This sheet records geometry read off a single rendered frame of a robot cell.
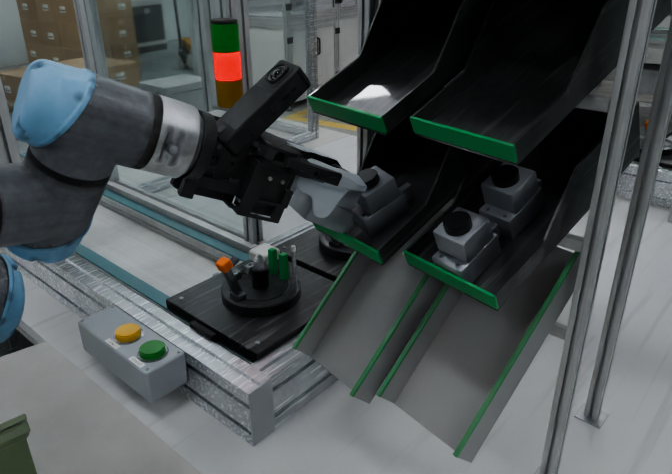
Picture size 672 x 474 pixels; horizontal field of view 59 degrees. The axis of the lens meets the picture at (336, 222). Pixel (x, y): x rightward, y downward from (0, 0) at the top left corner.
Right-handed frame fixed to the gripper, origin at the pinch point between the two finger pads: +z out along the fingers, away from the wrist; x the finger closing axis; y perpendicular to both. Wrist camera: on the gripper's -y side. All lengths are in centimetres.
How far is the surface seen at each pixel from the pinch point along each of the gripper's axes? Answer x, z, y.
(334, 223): 2.2, -0.4, 6.0
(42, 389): -32, -16, 58
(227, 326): -18.8, 4.9, 34.4
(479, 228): 16.3, 6.4, -1.7
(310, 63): -137, 70, -6
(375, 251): 7.1, 3.0, 6.6
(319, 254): -33.3, 27.7, 24.8
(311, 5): -138, 62, -24
